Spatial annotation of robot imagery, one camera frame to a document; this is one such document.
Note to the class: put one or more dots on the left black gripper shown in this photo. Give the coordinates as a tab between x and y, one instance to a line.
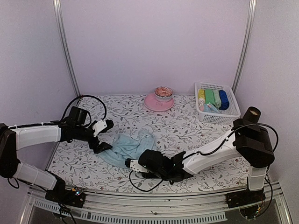
100	147

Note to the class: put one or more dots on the light blue towel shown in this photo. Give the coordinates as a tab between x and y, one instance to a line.
125	147

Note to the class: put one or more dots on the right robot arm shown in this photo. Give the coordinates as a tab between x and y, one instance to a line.
246	139

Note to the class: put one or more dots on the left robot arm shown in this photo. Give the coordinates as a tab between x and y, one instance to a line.
72	127

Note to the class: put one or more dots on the floral tablecloth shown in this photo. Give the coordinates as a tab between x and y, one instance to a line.
175	130

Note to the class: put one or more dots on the pink plate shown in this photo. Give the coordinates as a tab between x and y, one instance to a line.
153	104

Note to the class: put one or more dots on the patterned bowl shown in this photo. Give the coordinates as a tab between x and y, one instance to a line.
163	93

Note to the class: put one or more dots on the white plastic basket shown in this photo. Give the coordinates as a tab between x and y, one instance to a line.
224	116

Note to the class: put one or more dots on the yellow rolled towel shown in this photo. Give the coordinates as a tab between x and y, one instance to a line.
201	99

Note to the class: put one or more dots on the blue rolled towel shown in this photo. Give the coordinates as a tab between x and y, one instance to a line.
224	100

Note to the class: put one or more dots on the pale green rolled towel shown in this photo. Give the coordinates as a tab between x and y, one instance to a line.
217	98

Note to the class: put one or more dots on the dark brown cup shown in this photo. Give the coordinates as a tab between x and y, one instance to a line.
252	115

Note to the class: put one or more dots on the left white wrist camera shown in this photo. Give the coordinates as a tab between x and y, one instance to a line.
102	126

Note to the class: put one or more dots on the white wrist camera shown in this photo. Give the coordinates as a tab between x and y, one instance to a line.
102	126
135	166

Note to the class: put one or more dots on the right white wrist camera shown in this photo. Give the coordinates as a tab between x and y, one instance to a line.
135	166

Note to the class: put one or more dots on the aluminium front rail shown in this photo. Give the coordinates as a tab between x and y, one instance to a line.
133	208

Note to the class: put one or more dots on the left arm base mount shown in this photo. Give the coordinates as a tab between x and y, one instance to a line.
71	197

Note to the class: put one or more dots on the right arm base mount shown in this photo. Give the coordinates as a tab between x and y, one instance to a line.
244	197

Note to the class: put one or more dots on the left aluminium post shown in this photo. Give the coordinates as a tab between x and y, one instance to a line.
63	38

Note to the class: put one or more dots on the aluminium post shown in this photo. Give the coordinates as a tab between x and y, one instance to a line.
63	38
245	45

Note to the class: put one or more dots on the right aluminium post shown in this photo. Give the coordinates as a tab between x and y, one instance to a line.
245	45

